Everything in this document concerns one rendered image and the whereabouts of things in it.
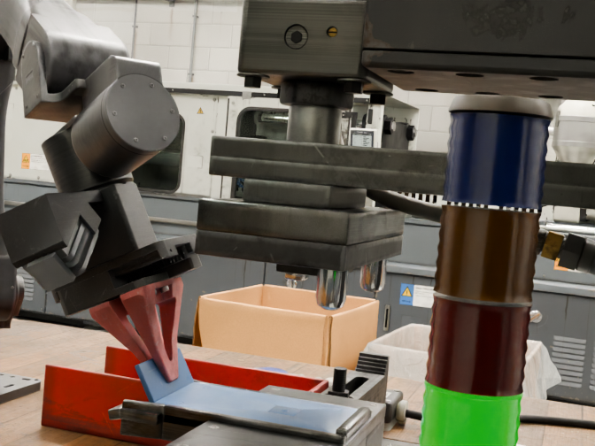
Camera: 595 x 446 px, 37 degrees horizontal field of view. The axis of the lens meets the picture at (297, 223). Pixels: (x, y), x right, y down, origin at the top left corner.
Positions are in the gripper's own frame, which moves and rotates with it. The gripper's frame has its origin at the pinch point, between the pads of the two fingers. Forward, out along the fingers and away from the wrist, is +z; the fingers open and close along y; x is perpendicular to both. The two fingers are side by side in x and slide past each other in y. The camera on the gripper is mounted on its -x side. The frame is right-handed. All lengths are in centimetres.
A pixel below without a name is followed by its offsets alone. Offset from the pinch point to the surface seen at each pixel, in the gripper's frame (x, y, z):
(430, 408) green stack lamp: -27.6, 25.3, 3.3
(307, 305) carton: 269, -81, 9
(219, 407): -2.2, 4.3, 3.6
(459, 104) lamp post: -27.2, 30.5, -7.0
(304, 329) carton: 213, -66, 14
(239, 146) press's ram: -4.9, 13.8, -12.7
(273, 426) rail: -4.4, 8.6, 5.8
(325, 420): -1.0, 11.1, 7.1
